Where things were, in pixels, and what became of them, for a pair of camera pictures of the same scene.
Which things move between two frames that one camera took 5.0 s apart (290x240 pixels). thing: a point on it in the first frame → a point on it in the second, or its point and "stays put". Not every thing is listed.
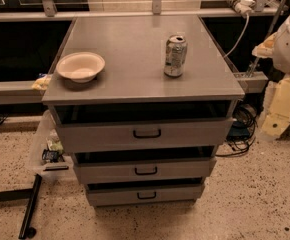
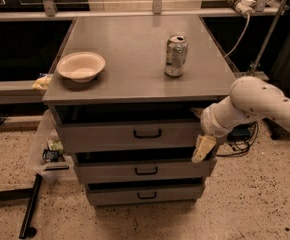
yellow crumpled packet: x=42 y=83 stays put
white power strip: x=243 y=5 stays put
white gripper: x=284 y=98 → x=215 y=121
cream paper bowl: x=80 y=67 stays put
